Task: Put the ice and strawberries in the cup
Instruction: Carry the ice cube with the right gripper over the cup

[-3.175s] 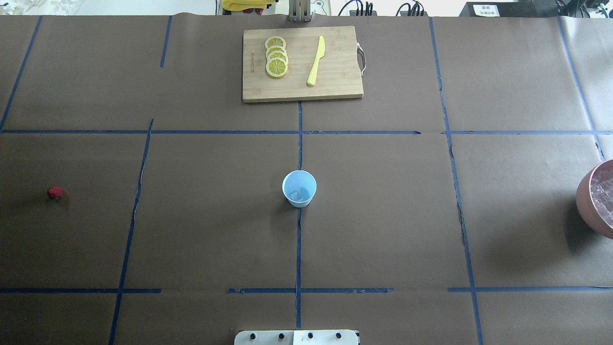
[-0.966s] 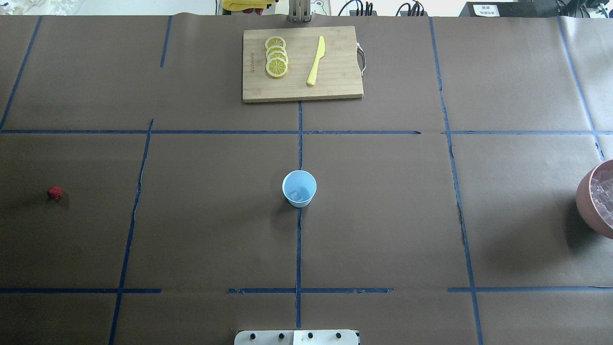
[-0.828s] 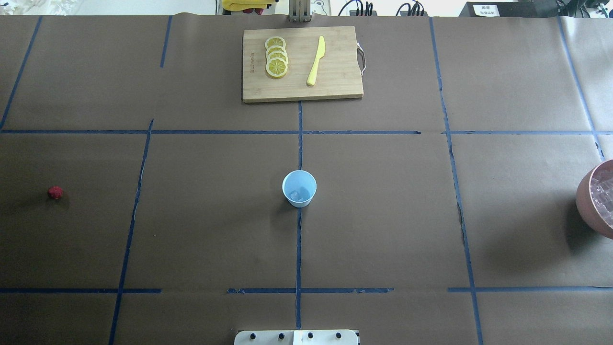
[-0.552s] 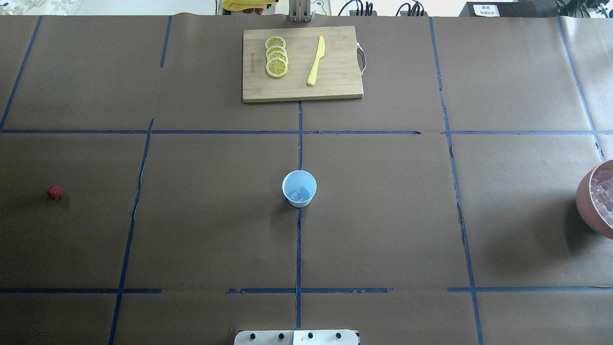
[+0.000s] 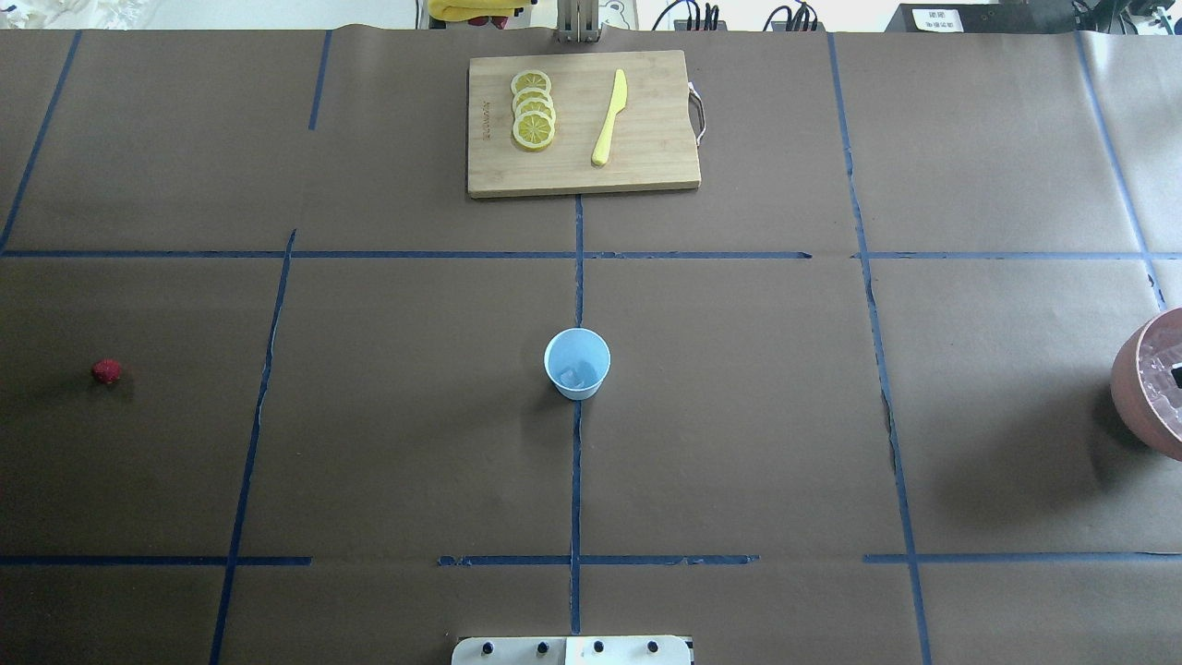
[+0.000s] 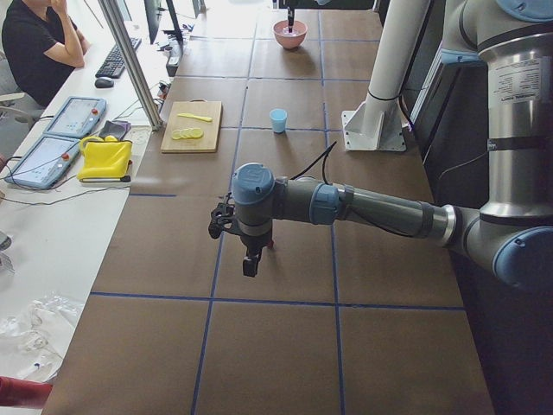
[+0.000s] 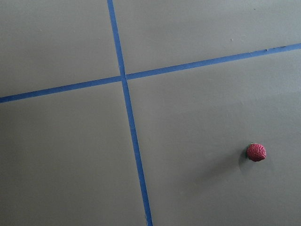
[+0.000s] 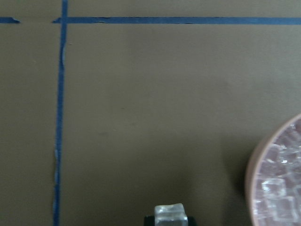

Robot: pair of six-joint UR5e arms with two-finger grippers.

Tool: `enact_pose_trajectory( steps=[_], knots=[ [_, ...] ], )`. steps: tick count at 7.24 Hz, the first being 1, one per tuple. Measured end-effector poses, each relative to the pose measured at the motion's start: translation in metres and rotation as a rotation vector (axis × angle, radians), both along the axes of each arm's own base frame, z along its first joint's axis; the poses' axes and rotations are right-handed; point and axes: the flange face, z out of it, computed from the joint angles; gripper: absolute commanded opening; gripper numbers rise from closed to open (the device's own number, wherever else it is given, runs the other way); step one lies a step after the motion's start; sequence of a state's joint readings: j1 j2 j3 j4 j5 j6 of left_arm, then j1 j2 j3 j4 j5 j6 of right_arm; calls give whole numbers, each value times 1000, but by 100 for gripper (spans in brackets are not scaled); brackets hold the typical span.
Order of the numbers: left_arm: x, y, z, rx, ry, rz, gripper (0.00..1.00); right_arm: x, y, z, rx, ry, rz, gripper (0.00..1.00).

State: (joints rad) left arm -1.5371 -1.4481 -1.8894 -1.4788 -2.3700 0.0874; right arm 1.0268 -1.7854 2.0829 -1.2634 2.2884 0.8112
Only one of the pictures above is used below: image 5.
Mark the light blue plastic cup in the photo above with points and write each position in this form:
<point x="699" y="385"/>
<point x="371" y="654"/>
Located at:
<point x="573" y="347"/>

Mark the bamboo cutting board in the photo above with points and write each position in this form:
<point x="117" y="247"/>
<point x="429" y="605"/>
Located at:
<point x="655" y="147"/>

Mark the lemon slice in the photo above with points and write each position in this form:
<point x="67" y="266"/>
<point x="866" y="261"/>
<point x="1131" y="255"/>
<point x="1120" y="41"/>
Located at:
<point x="533" y="132"/>
<point x="536" y="112"/>
<point x="531" y="79"/>
<point x="528" y="94"/>

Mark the yellow cloth bag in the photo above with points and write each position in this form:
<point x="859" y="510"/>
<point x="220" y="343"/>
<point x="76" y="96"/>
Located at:
<point x="461" y="11"/>

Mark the ice cube in cup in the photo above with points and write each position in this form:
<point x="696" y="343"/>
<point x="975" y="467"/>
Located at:
<point x="577" y="377"/>

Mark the aluminium frame post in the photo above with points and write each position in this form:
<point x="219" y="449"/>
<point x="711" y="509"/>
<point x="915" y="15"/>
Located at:
<point x="578" y="21"/>

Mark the yellow plastic knife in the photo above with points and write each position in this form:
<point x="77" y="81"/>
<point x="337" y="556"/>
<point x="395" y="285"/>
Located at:
<point x="617" y="103"/>

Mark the red strawberry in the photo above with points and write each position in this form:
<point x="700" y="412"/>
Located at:
<point x="106" y="371"/>

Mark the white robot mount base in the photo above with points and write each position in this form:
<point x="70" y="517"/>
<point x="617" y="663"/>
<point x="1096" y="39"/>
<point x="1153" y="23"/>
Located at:
<point x="575" y="649"/>

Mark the pink bowl with ice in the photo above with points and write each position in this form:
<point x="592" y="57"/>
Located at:
<point x="1145" y="383"/>

